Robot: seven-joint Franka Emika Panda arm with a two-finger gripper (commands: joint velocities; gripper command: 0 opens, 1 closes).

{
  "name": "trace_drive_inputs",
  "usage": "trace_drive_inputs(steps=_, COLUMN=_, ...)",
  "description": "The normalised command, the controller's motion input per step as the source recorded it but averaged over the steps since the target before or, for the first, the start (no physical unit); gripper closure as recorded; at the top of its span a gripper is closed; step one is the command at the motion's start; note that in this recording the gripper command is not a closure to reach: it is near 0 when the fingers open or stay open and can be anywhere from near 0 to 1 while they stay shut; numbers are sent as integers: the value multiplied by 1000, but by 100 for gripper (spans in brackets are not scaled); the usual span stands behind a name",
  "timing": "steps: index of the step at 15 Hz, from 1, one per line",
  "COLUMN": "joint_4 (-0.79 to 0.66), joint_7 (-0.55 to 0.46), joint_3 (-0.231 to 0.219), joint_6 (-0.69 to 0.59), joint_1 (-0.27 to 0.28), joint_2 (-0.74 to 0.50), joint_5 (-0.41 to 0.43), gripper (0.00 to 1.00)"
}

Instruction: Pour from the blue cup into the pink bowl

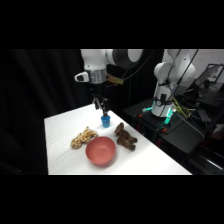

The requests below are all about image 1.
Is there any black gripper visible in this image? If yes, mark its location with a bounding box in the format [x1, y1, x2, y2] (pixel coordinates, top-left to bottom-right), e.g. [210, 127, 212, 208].
[89, 82, 110, 118]

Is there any blue plastic cup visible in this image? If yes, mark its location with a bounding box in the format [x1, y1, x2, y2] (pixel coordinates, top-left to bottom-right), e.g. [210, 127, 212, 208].
[100, 114, 111, 129]

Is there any pink bowl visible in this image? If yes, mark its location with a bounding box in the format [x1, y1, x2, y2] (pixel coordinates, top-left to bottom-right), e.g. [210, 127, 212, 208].
[85, 136, 117, 166]

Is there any spotted giraffe plush toy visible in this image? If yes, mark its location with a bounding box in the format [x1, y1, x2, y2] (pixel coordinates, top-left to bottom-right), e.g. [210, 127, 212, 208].
[69, 125, 100, 150]

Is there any brown plush toy animal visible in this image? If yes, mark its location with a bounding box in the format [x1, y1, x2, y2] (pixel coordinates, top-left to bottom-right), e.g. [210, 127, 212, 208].
[114, 121, 139, 152]

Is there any black curtain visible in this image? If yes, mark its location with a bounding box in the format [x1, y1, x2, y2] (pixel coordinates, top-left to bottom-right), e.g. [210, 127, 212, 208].
[0, 49, 165, 175]

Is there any small green light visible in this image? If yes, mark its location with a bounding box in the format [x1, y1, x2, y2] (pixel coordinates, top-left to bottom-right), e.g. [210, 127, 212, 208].
[162, 108, 175, 128]

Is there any black robot stand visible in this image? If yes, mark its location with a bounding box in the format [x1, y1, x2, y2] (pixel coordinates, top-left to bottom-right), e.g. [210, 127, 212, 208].
[122, 97, 206, 155]

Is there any black laptop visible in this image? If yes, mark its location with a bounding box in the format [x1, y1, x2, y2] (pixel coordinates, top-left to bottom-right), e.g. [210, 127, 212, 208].
[194, 63, 224, 92]

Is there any tan wrist camera mount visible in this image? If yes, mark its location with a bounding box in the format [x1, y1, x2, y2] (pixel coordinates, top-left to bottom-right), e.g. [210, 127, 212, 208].
[106, 74, 125, 87]

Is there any yellow cable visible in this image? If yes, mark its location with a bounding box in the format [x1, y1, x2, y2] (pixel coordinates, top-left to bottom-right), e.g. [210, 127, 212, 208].
[172, 97, 194, 120]

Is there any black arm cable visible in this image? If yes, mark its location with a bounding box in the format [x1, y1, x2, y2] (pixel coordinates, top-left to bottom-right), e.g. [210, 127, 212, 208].
[165, 49, 200, 102]

